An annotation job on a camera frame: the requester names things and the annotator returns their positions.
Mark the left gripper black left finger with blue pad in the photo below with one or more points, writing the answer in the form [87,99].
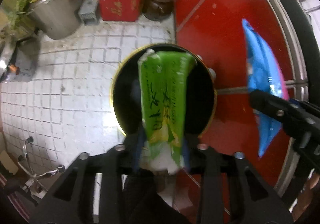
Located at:
[70,198]

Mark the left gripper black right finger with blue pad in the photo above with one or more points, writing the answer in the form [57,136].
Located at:
[251,199]

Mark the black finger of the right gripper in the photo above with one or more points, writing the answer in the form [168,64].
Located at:
[300,120]

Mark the blue snack bag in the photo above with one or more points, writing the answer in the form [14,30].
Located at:
[264,74]

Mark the green snack wrapper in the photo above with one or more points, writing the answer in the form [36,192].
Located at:
[163,84]

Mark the black round trash bin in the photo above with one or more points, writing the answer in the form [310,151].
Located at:
[201,95]

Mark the chrome chair base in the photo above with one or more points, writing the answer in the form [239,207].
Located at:
[34,185]

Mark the red cabinet door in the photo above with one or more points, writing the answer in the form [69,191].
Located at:
[212,29]

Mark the brown clay pot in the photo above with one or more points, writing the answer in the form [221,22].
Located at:
[157,10]

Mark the steel stock pot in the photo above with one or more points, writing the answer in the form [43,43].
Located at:
[56,18]

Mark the grey plastic basket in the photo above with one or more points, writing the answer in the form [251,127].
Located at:
[89,12]

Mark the red square box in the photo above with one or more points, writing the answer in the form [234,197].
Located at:
[120,10]

